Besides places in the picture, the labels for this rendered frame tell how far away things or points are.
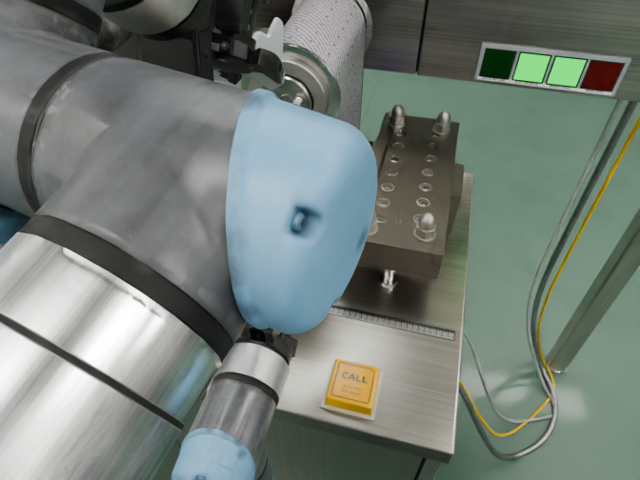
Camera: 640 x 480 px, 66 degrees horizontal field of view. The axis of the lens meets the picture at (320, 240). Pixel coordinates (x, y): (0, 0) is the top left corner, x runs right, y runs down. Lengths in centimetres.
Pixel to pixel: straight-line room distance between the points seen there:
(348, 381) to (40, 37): 65
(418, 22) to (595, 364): 149
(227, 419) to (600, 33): 85
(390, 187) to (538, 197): 182
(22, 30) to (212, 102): 10
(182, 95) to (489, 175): 260
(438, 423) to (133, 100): 69
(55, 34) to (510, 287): 208
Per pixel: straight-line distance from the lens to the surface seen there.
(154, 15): 32
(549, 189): 276
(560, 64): 103
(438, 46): 101
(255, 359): 54
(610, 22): 102
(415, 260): 82
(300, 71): 69
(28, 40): 23
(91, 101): 18
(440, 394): 81
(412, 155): 100
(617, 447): 198
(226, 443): 50
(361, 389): 77
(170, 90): 17
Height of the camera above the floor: 161
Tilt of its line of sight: 46 degrees down
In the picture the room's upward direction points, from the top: straight up
